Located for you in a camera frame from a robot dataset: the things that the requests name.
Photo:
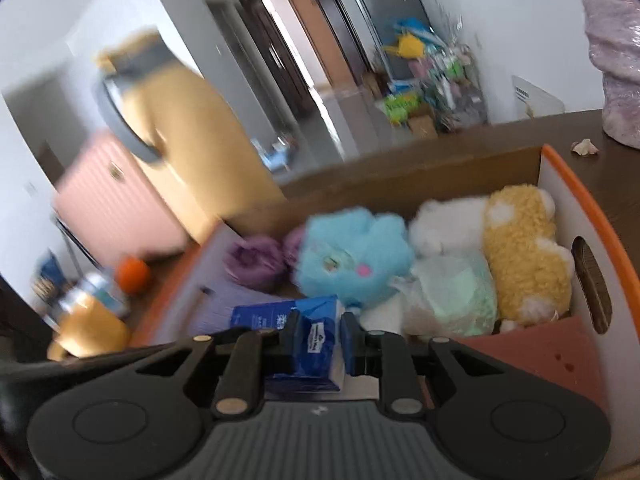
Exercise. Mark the fallen dried petal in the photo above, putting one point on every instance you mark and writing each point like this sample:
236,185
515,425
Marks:
585,148

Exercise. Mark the orange fruit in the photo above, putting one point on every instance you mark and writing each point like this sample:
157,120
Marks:
133,276

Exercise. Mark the yellow mug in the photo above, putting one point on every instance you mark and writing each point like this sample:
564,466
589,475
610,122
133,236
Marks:
90,329

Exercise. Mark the purple blue cloth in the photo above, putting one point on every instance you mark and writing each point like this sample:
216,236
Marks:
212,306

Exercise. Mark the grey refrigerator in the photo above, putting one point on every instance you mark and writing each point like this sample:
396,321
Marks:
383,18

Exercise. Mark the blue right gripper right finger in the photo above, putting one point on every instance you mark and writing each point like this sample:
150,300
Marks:
353,343

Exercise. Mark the white round sponge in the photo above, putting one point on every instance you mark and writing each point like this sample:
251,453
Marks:
385,317

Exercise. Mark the blue tissue pack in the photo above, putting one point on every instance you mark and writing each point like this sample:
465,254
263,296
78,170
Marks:
317,353

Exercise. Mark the red cardboard box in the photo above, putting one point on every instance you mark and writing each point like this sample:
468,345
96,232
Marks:
605,287

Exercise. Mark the white yellow plush toy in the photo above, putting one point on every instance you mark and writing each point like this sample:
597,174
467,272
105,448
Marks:
515,230

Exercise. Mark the purple satin scrunchie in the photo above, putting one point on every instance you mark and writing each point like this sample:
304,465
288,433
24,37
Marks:
261,262

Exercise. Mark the brown sponge block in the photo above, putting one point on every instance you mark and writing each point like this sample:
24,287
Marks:
561,352

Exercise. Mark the purple ceramic vase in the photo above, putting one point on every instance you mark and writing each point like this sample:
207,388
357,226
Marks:
612,29

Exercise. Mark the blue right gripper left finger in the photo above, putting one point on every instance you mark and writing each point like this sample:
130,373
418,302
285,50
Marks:
289,342

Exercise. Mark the yellow thermos jug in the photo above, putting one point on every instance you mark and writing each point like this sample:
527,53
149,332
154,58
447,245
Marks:
183,133

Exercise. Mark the brown wooden door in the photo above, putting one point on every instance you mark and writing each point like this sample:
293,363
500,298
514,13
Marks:
324,43

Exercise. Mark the cluttered toy rack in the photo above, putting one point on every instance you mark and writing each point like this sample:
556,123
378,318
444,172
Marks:
444,79

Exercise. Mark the pink small suitcase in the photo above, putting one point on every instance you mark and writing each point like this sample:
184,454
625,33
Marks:
108,204

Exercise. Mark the light blue plush toy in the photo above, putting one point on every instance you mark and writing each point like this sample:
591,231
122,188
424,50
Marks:
353,254

